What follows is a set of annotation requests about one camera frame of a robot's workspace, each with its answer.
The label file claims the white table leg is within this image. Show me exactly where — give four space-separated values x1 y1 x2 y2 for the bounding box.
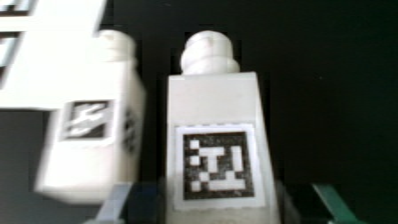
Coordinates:
165 31 280 224
33 29 147 204

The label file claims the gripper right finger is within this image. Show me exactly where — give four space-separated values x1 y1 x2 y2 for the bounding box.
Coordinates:
282 182 371 224

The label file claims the white sheet with fiducial markers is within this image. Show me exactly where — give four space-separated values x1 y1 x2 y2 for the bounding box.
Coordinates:
0 0 106 110

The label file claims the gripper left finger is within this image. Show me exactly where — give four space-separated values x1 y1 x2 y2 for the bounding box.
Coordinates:
86 183 156 224

